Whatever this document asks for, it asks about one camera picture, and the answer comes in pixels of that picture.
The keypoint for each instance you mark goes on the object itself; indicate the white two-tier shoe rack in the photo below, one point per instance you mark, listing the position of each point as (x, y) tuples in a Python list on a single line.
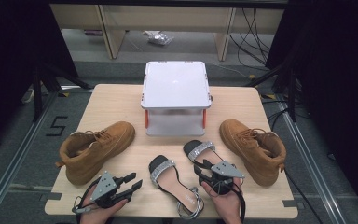
[(175, 84)]

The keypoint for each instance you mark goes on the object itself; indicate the black metal stand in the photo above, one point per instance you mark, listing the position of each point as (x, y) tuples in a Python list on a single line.
[(37, 93), (291, 93)]

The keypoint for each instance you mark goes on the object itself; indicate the black curtain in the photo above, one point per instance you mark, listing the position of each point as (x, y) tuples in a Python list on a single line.
[(338, 77), (12, 62)]

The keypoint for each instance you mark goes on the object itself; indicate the black sandal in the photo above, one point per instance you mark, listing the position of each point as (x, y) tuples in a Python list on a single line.
[(199, 149)]

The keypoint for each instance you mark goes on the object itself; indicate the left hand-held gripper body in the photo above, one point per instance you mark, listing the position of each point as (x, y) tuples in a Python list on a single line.
[(104, 186)]

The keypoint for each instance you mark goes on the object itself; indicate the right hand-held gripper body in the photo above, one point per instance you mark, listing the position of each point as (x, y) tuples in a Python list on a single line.
[(227, 169)]

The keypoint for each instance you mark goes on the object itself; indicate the person's right hand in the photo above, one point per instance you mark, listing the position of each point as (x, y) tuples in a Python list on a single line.
[(227, 205)]

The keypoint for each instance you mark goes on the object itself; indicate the beige desk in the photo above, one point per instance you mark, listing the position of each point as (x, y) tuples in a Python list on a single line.
[(167, 18)]

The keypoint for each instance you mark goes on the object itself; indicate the tan suede boot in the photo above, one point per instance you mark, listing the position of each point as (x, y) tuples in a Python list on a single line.
[(245, 146), (105, 146)]

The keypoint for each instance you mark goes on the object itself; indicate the aluminium floor rail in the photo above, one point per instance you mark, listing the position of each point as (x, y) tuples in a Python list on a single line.
[(15, 161), (310, 161)]

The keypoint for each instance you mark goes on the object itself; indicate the clear plastic bag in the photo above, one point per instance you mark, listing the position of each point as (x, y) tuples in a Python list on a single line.
[(159, 38)]

